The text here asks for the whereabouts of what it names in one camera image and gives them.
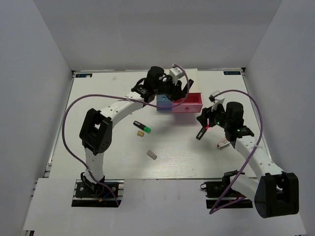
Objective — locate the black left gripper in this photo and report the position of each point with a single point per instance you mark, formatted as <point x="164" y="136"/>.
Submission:
<point x="176" y="90"/>

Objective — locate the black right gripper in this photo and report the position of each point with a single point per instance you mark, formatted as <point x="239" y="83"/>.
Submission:
<point x="207" y="113"/>

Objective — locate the pink drawer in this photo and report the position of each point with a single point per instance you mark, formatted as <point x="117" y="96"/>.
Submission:
<point x="193" y="104"/>

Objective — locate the black marker pen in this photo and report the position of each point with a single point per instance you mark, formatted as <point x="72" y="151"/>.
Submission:
<point x="201" y="133"/>

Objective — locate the black green highlighter marker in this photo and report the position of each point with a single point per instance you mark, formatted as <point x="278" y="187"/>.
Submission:
<point x="142" y="127"/>

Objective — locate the yellow eraser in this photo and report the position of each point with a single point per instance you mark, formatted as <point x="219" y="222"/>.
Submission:
<point x="140" y="134"/>

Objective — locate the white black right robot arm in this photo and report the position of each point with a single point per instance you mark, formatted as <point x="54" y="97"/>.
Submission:
<point x="274" y="192"/>

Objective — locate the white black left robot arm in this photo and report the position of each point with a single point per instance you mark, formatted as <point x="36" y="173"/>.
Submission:
<point x="97" y="128"/>

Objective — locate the lavender blue drawer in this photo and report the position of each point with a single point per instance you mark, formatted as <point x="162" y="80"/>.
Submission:
<point x="164" y="106"/>

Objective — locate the white drawer cabinet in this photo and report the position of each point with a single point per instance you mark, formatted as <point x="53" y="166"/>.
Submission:
<point x="191" y="74"/>

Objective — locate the light blue drawer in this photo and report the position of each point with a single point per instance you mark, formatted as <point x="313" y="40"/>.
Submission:
<point x="162" y="98"/>

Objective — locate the pink white binder clip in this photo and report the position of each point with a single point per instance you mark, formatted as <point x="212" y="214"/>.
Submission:
<point x="223" y="143"/>

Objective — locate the right blue label sticker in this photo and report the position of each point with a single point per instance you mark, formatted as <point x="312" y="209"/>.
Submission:
<point x="232" y="73"/>

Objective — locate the blue label sticker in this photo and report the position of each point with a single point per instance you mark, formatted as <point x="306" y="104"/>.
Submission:
<point x="232" y="73"/>
<point x="84" y="75"/>

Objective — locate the grey white eraser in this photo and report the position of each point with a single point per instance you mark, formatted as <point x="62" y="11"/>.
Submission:
<point x="152" y="154"/>

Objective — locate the left blue label sticker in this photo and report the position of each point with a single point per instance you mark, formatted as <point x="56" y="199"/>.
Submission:
<point x="84" y="75"/>

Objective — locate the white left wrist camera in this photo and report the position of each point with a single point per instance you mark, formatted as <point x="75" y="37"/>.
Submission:
<point x="176" y="73"/>

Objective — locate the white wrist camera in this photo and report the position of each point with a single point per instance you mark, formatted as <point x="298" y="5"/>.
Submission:
<point x="217" y="99"/>
<point x="176" y="73"/>

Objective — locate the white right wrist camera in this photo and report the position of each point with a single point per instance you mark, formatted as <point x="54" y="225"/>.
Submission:
<point x="217" y="99"/>

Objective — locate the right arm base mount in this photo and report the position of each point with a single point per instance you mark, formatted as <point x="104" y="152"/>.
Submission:
<point x="215" y="188"/>

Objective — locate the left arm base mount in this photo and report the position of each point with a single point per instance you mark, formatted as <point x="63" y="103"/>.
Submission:
<point x="83" y="196"/>

